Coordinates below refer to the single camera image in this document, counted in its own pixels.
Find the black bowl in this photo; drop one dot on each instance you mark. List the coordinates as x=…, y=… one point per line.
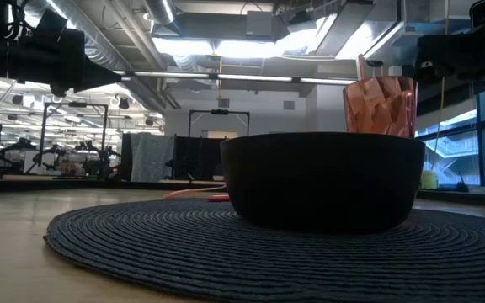
x=322, y=181

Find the yellow-green container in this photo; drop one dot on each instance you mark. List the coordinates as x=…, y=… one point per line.
x=429, y=180

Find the grey curtain panel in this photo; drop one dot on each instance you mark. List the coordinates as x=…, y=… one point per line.
x=152, y=157

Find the black partition panel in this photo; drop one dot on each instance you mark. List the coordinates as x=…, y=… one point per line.
x=198, y=157

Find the long ceiling light strip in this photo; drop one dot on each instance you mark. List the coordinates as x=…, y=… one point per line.
x=246, y=77

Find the round dark woven placemat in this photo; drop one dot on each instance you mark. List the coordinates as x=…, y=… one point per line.
x=183, y=244

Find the round ceiling duct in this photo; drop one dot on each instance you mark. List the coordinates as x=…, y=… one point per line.
x=160, y=10

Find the black aluminium table frame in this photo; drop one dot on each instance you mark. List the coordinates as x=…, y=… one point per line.
x=57, y=184

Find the black gantry frame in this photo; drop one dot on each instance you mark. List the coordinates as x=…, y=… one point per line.
x=219, y=112

